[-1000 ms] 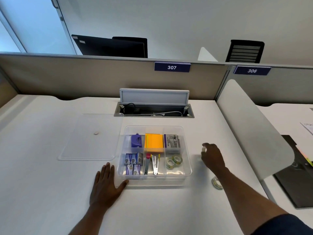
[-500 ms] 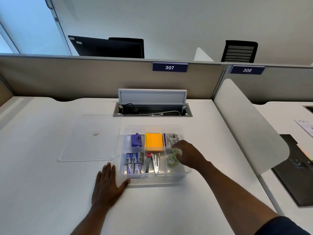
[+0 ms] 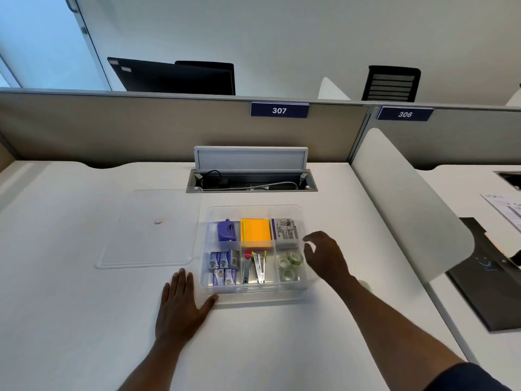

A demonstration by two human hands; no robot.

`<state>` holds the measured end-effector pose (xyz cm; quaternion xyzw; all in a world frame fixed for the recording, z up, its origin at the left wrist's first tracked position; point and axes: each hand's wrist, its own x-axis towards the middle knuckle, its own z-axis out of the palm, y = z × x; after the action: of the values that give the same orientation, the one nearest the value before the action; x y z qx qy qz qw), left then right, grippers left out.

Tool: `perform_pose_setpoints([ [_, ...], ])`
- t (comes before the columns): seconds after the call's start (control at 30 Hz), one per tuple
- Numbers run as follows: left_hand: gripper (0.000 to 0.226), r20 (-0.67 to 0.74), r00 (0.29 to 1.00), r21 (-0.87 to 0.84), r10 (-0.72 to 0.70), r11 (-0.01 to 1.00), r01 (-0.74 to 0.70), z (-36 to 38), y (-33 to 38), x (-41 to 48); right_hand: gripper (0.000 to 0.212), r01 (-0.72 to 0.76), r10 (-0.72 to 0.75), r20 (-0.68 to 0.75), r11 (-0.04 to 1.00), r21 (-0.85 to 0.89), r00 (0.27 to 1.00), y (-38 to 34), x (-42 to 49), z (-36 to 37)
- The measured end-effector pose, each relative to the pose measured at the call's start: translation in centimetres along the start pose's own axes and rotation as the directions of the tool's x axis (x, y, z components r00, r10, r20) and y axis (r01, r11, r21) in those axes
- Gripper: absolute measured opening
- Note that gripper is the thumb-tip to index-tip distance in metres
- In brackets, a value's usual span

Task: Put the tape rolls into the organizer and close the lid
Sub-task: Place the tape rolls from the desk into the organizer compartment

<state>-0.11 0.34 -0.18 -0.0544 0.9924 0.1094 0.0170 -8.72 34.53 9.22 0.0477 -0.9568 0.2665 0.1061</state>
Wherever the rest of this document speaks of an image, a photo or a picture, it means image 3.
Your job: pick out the person's right hand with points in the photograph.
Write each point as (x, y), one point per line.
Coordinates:
(329, 258)

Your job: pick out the small white round object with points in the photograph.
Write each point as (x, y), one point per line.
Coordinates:
(367, 285)

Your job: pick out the person's right forearm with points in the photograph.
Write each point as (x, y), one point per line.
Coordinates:
(386, 333)

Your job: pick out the blue number sign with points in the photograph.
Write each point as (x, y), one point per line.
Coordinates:
(279, 110)
(405, 113)

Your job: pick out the clear tape roll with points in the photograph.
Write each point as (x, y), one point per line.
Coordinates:
(283, 263)
(289, 275)
(294, 258)

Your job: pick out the black folder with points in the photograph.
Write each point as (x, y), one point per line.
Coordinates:
(484, 280)

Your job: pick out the black monitor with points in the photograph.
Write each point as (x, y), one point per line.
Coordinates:
(163, 77)

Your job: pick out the person's left forearm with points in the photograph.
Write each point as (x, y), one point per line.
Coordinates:
(154, 368)

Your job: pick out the red and silver staple remover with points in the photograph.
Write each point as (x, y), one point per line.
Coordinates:
(247, 265)

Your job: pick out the person's left hand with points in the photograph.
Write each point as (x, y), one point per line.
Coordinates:
(179, 317)

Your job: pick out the clear plastic lid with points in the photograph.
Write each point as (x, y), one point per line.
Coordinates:
(150, 228)

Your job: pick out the printed white paper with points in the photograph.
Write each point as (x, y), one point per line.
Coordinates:
(506, 209)

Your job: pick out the white curved desk divider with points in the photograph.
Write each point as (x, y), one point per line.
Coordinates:
(407, 199)
(331, 91)

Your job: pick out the black slatted office chair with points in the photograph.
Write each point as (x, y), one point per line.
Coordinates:
(390, 83)

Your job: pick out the orange sticky note pad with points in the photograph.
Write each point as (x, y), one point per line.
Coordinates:
(256, 231)

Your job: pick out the clear plastic organizer box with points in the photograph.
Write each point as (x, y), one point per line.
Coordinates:
(211, 248)

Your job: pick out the person's right thumb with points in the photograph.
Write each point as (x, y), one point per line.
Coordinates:
(309, 254)

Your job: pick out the person's left middle finger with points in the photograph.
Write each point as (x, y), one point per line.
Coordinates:
(180, 285)

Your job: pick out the dark navy sleeve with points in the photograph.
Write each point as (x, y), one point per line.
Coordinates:
(468, 378)

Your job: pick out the person's left thumb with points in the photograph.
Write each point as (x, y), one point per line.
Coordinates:
(208, 304)

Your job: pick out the beige desk partition panel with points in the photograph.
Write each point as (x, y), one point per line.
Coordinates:
(122, 126)

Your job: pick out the purple hole punch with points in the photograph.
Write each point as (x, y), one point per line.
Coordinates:
(226, 230)

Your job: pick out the grey desk partition panel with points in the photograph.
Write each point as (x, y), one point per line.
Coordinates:
(468, 138)

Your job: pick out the glass door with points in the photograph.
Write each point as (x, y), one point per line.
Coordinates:
(40, 40)

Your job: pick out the silver stapler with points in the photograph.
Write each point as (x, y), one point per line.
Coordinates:
(259, 267)

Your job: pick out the small purple staple box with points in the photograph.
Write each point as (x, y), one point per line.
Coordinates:
(219, 277)
(214, 260)
(230, 276)
(226, 258)

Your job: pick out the grey labelled box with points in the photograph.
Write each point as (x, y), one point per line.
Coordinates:
(286, 230)

